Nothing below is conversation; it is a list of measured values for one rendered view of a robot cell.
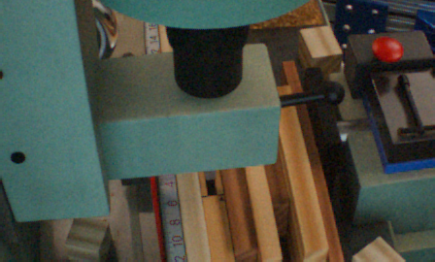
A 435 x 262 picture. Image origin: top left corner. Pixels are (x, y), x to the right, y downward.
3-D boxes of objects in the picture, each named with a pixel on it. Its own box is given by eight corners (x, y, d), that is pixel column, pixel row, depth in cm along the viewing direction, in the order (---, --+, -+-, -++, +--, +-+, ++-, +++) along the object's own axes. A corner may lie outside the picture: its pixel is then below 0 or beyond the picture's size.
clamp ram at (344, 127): (390, 195, 76) (406, 134, 69) (316, 206, 75) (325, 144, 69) (369, 124, 82) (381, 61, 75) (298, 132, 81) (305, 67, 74)
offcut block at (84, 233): (69, 260, 83) (64, 244, 81) (80, 231, 86) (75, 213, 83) (102, 269, 83) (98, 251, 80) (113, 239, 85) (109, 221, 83)
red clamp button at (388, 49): (406, 63, 72) (407, 55, 71) (376, 66, 72) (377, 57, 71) (397, 41, 74) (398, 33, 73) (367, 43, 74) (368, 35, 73)
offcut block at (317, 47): (340, 80, 87) (343, 52, 84) (310, 84, 86) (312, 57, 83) (326, 50, 89) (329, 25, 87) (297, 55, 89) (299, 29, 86)
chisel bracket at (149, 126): (277, 177, 68) (283, 106, 61) (105, 193, 66) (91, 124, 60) (262, 109, 72) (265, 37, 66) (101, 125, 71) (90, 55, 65)
